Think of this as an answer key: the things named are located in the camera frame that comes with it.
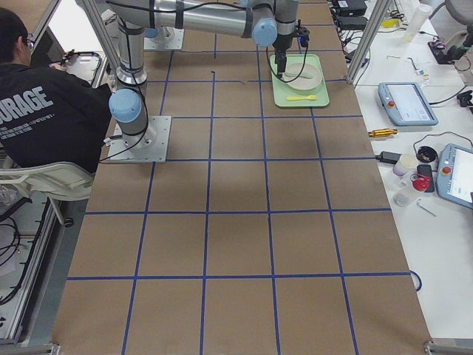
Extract white chair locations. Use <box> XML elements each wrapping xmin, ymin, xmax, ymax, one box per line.
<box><xmin>1</xmin><ymin>158</ymin><xmax>94</xmax><ymax>227</ymax></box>

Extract black power adapter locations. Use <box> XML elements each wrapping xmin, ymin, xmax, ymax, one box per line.
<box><xmin>331</xmin><ymin>0</ymin><xmax>367</xmax><ymax>13</ymax></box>

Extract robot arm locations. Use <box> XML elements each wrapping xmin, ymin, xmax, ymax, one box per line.
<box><xmin>107</xmin><ymin>1</ymin><xmax>310</xmax><ymax>95</ymax></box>

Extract gold metal cylinder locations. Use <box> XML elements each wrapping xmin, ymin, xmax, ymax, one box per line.
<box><xmin>368</xmin><ymin>128</ymin><xmax>398</xmax><ymax>138</ymax></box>

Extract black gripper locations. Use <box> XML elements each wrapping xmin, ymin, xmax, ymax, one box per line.
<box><xmin>273</xmin><ymin>20</ymin><xmax>310</xmax><ymax>78</ymax></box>

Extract yellow plastic fork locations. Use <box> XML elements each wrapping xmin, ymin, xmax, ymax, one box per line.
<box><xmin>286</xmin><ymin>95</ymin><xmax>319</xmax><ymax>101</ymax></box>

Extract light green tray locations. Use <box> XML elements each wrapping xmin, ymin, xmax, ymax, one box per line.
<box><xmin>271</xmin><ymin>54</ymin><xmax>330</xmax><ymax>108</ymax></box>

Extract person in black clothes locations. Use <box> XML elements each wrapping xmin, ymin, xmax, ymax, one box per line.
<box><xmin>1</xmin><ymin>8</ymin><xmax>111</xmax><ymax>173</ymax></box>

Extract pale green plastic spoon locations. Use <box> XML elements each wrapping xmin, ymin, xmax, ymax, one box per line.
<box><xmin>286</xmin><ymin>71</ymin><xmax>313</xmax><ymax>79</ymax></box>

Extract white round plate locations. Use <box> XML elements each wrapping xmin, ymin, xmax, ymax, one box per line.
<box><xmin>283</xmin><ymin>63</ymin><xmax>323</xmax><ymax>90</ymax></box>

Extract blue teach pendant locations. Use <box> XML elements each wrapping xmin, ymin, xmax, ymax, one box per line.
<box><xmin>436</xmin><ymin>143</ymin><xmax>472</xmax><ymax>209</ymax></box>
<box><xmin>378</xmin><ymin>82</ymin><xmax>438</xmax><ymax>126</ymax></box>

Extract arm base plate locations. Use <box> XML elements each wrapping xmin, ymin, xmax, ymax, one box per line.
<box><xmin>103</xmin><ymin>116</ymin><xmax>172</xmax><ymax>163</ymax></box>
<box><xmin>144</xmin><ymin>26</ymin><xmax>184</xmax><ymax>52</ymax></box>

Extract aluminium frame post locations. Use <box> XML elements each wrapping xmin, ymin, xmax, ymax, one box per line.
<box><xmin>346</xmin><ymin>0</ymin><xmax>390</xmax><ymax>84</ymax></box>

